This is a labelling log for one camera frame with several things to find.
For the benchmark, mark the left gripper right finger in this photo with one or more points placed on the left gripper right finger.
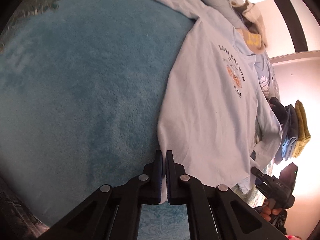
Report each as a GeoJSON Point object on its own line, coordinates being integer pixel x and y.
{"type": "Point", "coordinates": [176, 189]}

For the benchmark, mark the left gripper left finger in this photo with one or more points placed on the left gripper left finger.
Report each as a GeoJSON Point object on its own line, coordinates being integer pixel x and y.
{"type": "Point", "coordinates": [151, 190]}

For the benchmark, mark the light blue printed t-shirt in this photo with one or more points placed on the light blue printed t-shirt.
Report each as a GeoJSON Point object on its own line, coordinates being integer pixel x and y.
{"type": "Point", "coordinates": [214, 116]}

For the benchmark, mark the person's right hand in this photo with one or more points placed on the person's right hand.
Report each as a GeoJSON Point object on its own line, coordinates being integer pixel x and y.
{"type": "Point", "coordinates": [266, 212]}

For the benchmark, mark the pink fleece garment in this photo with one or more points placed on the pink fleece garment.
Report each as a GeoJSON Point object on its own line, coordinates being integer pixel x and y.
{"type": "Point", "coordinates": [292, 237]}

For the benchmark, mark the blue folded garment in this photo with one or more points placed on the blue folded garment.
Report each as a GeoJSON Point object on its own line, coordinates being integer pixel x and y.
{"type": "Point", "coordinates": [290, 135]}

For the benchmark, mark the olive knit garment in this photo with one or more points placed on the olive knit garment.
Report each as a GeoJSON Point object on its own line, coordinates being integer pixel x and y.
{"type": "Point", "coordinates": [303, 131]}

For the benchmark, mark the black fleece garment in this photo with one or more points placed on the black fleece garment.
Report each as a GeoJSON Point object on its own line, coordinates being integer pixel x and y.
{"type": "Point", "coordinates": [279, 110]}

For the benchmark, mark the teal floral bed blanket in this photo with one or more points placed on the teal floral bed blanket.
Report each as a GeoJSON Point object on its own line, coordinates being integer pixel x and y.
{"type": "Point", "coordinates": [82, 85]}

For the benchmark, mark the beige knit sweater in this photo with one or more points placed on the beige knit sweater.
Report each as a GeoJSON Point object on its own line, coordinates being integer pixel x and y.
{"type": "Point", "coordinates": [255, 33]}

